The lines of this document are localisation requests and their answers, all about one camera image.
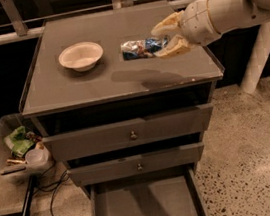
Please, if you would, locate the black cable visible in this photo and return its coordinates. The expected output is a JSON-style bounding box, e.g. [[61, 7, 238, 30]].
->
[[28, 158, 90, 216]]

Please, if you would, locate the gold can in bin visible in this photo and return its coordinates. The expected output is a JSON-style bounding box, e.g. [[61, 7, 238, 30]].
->
[[6, 158, 27, 166]]

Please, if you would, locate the white bowl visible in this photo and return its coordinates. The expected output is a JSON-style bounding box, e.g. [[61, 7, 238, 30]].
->
[[58, 41, 104, 72]]

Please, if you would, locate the blue silver redbull can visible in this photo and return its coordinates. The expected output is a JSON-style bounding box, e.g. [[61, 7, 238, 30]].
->
[[120, 37, 169, 61]]

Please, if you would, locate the grey middle drawer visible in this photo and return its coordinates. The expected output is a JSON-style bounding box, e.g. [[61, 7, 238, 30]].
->
[[68, 142, 204, 187]]

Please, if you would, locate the grey drawer cabinet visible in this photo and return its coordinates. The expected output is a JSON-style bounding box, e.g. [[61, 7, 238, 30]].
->
[[6, 0, 247, 216]]

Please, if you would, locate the white pillar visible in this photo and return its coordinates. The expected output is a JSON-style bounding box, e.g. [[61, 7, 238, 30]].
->
[[240, 22, 270, 94]]

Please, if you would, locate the metal railing frame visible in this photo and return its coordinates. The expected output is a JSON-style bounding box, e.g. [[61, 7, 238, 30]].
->
[[0, 0, 256, 47]]

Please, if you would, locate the grey open bottom drawer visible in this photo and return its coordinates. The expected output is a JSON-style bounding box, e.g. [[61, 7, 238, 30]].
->
[[90, 166, 207, 216]]

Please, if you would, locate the green snack bag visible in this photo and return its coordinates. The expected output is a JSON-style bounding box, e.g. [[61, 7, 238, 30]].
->
[[3, 126, 34, 158]]

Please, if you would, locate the grey top drawer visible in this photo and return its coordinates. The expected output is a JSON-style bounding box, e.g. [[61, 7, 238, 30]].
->
[[43, 103, 213, 162]]

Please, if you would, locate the clear plastic cup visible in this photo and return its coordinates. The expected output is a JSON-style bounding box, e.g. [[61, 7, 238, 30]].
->
[[25, 149, 48, 164]]

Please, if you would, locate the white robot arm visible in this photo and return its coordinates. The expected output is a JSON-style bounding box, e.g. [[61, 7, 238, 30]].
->
[[151, 0, 270, 59]]

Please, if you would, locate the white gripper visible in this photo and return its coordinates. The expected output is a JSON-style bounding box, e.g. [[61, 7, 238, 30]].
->
[[151, 0, 221, 59]]

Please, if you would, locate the clear plastic bin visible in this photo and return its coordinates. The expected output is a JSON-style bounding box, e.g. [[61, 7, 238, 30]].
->
[[0, 113, 54, 183]]

